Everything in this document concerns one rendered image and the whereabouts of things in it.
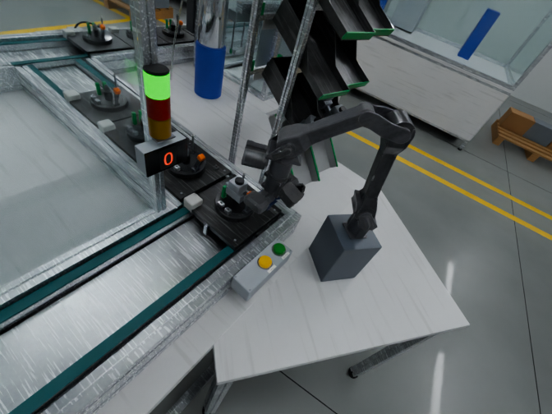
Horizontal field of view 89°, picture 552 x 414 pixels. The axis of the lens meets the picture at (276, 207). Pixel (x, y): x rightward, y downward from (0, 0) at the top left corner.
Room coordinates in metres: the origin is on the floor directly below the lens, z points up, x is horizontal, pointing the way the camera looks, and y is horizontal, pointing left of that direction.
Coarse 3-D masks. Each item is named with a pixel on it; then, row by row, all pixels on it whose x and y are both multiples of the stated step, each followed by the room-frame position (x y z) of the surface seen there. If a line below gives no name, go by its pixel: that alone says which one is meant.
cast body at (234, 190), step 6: (234, 180) 0.65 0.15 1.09; (240, 180) 0.65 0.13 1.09; (228, 186) 0.64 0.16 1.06; (234, 186) 0.63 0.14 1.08; (240, 186) 0.63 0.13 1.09; (246, 186) 0.65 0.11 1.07; (228, 192) 0.63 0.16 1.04; (234, 192) 0.63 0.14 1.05; (240, 192) 0.63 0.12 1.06; (234, 198) 0.62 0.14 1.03; (240, 198) 0.61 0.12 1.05
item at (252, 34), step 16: (256, 0) 0.91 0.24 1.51; (256, 16) 0.91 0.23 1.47; (304, 16) 0.84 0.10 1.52; (256, 32) 0.92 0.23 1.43; (304, 32) 0.83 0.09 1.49; (304, 48) 0.85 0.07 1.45; (288, 80) 0.84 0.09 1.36; (240, 96) 0.91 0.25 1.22; (288, 96) 0.84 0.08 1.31; (240, 112) 0.90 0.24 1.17; (240, 128) 0.92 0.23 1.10
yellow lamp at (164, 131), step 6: (150, 120) 0.50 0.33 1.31; (168, 120) 0.52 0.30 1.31; (150, 126) 0.50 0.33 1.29; (156, 126) 0.50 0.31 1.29; (162, 126) 0.51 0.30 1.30; (168, 126) 0.52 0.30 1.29; (150, 132) 0.50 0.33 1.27; (156, 132) 0.50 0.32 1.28; (162, 132) 0.50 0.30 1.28; (168, 132) 0.52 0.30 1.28; (156, 138) 0.50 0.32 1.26; (162, 138) 0.50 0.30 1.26
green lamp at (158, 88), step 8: (144, 72) 0.50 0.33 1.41; (144, 80) 0.51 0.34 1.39; (152, 80) 0.50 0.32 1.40; (160, 80) 0.51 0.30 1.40; (168, 80) 0.53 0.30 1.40; (152, 88) 0.50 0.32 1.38; (160, 88) 0.51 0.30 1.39; (168, 88) 0.52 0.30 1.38; (152, 96) 0.50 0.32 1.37; (160, 96) 0.51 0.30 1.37; (168, 96) 0.52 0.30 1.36
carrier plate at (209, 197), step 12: (228, 180) 0.76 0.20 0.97; (204, 192) 0.66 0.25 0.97; (216, 192) 0.68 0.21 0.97; (204, 204) 0.61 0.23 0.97; (204, 216) 0.56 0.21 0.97; (216, 216) 0.58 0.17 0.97; (252, 216) 0.63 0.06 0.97; (264, 216) 0.65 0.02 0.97; (276, 216) 0.68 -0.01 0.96; (216, 228) 0.53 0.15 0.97; (228, 228) 0.55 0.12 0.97; (240, 228) 0.56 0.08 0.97; (252, 228) 0.58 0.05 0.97; (228, 240) 0.51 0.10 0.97; (240, 240) 0.52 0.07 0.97
